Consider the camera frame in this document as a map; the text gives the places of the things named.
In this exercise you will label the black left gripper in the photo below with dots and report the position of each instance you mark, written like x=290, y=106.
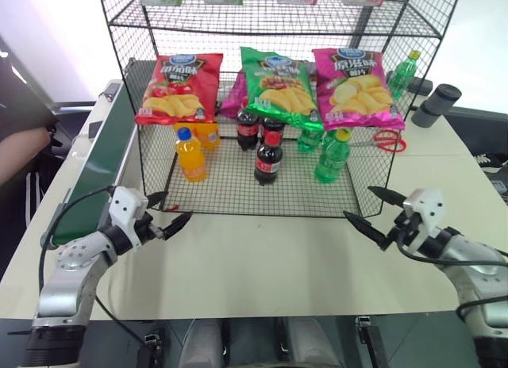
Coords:
x=145, y=227

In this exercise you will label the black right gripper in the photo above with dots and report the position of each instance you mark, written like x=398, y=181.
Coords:
x=405, y=229

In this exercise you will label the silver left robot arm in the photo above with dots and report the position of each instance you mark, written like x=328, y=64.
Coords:
x=71, y=273

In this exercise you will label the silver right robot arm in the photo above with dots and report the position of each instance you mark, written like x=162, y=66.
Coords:
x=476, y=261

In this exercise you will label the person bare forearm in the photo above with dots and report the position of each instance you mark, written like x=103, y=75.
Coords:
x=20, y=154

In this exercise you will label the green conveyor belt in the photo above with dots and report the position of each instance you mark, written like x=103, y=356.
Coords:
x=99, y=158

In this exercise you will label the small grey conveyor sensor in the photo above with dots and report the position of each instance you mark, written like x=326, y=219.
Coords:
x=110, y=93

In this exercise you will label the orange soda bottle blue cap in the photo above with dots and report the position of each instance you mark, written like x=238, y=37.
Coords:
x=191, y=158
x=209, y=136

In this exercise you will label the green soda bottle yellow cap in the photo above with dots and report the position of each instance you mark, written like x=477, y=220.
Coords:
x=309, y=141
x=402, y=76
x=332, y=159

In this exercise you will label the cola bottle red cap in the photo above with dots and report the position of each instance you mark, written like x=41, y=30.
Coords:
x=273, y=127
x=269, y=159
x=246, y=132

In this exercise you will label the pink potato chips bag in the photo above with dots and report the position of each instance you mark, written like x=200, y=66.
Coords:
x=357, y=90

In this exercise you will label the red potato chips bag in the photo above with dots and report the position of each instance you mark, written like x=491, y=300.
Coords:
x=178, y=90

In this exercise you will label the black white sneaker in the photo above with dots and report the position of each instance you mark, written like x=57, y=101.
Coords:
x=488, y=162

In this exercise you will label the grey cylinder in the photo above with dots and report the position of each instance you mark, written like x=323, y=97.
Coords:
x=436, y=104

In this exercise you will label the magenta snack bag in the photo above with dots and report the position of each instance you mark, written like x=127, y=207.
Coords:
x=234, y=96

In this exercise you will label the grey rounded shape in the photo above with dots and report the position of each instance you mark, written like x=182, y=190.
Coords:
x=307, y=344
x=198, y=344

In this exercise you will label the green potato chips bag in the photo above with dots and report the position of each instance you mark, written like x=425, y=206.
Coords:
x=279, y=90

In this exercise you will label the person black clothing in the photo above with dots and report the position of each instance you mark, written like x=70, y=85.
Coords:
x=20, y=90

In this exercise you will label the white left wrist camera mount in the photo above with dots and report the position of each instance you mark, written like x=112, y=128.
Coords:
x=127, y=209

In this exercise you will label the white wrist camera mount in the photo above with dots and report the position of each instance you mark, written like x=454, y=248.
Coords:
x=127, y=209
x=426, y=209

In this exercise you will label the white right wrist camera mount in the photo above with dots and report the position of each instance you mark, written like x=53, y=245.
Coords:
x=426, y=209

